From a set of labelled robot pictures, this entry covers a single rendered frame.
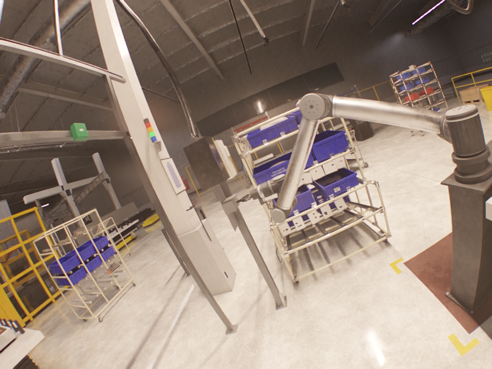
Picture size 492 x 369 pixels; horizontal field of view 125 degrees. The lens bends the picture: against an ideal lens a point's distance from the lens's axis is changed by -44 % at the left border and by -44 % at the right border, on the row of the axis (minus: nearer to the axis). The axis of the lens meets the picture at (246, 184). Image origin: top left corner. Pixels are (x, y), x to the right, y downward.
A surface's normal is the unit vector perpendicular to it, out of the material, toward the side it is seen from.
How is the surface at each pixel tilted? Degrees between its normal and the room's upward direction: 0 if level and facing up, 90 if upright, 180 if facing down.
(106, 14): 90
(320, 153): 94
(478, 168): 90
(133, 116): 90
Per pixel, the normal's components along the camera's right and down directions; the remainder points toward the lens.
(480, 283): 0.02, 0.14
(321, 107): -0.38, 0.36
